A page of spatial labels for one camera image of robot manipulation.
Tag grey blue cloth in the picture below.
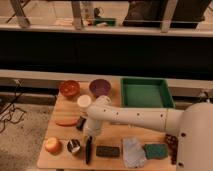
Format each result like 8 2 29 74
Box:
122 137 146 168

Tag white cup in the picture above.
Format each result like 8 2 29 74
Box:
77 95 92 112

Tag black sponge block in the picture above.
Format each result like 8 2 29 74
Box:
96 146 120 157

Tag purple bowl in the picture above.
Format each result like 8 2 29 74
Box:
89 79 111 97

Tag green tray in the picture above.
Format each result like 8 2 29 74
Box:
120 78 175 108

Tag orange carrot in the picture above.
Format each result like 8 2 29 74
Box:
55 119 78 127

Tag green sponge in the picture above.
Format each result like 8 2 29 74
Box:
144 144 168 159

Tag red grapes bunch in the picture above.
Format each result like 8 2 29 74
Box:
165 135 178 165

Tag green object on shelf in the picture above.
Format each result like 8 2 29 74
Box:
94 18 116 26

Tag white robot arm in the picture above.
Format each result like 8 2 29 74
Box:
84 96 213 171

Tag black floor cables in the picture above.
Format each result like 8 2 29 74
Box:
0 79 28 134

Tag red bowl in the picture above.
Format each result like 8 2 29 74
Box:
59 80 80 98

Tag small metal cup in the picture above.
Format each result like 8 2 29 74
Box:
67 139 81 154

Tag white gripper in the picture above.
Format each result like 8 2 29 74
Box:
83 118 102 137

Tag apple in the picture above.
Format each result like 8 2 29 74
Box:
45 137 62 154

